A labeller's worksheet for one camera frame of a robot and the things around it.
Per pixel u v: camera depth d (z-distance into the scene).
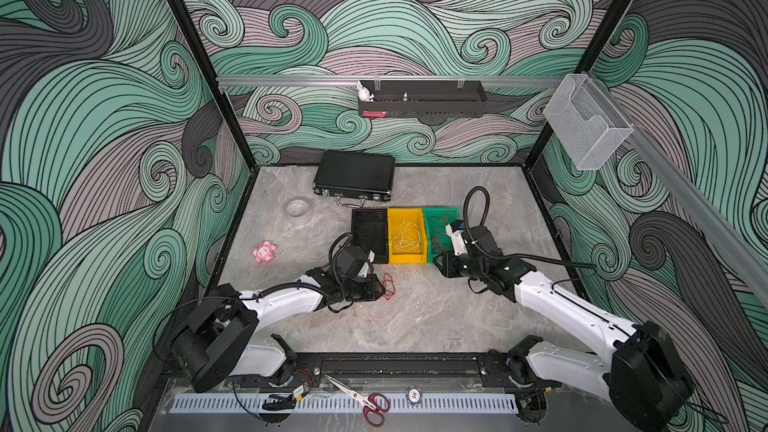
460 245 0.68
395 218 1.00
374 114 0.90
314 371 0.73
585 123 0.79
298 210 1.06
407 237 0.98
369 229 1.00
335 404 0.70
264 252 0.92
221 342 0.42
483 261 0.62
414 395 0.70
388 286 0.87
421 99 0.97
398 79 0.92
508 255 0.63
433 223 0.95
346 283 0.66
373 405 0.68
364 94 0.85
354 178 1.18
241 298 0.46
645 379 0.39
